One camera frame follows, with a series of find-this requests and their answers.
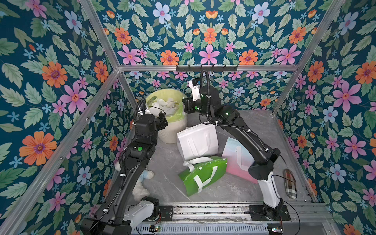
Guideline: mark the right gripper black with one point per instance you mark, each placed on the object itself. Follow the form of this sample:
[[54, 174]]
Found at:
[[189, 105]]

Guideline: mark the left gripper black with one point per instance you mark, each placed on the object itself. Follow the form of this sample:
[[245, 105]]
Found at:
[[160, 121]]

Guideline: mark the green white tote bag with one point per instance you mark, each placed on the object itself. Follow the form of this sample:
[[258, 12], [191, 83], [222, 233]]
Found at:
[[201, 173]]

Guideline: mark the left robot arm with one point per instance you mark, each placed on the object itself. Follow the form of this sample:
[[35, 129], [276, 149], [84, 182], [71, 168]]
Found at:
[[114, 217]]

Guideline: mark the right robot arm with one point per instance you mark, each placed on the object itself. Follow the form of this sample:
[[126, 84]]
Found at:
[[205, 100]]

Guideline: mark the white ribbed trash bin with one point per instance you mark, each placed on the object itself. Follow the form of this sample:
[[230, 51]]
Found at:
[[169, 134]]

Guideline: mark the torn paper pieces in bin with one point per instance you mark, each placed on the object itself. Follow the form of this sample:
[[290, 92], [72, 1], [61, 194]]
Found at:
[[169, 107]]

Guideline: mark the green plastic bin liner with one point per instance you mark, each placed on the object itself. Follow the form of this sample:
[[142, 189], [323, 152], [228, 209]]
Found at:
[[165, 94]]

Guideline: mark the black hook rack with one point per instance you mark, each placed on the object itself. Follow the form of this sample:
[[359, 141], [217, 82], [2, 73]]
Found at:
[[200, 68]]

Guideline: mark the aluminium crossbar rear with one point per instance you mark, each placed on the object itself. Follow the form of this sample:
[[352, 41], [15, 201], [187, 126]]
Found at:
[[125, 68]]

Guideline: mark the aluminium crossbar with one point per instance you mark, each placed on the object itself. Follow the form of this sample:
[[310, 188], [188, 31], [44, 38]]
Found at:
[[125, 68], [28, 200]]

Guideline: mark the pink blue gradient tote bag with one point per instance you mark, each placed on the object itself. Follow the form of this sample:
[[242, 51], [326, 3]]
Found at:
[[238, 160]]

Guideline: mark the white plush toy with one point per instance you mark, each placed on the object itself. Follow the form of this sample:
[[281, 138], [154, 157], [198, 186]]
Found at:
[[139, 191]]

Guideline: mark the plaid pouch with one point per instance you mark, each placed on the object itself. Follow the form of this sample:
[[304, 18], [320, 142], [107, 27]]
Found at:
[[290, 184]]

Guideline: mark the aluminium crossbar left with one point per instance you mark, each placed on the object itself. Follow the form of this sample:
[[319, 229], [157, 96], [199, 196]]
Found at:
[[28, 200]]

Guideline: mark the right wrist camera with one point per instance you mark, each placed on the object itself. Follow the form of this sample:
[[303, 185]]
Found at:
[[194, 85]]

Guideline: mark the white perforated cable tray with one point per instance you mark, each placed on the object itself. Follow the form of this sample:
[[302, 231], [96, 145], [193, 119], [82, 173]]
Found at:
[[203, 229]]

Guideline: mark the aluminium frame post left rear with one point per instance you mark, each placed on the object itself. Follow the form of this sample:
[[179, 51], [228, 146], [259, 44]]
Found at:
[[94, 19]]

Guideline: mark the aluminium frame post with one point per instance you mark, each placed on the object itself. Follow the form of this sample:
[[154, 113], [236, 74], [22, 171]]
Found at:
[[325, 23], [94, 19]]

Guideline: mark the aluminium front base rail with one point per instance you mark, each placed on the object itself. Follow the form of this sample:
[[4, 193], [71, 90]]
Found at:
[[242, 212]]

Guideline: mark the aluminium frame post right rear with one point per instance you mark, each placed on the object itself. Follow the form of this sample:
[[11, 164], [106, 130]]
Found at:
[[325, 23]]

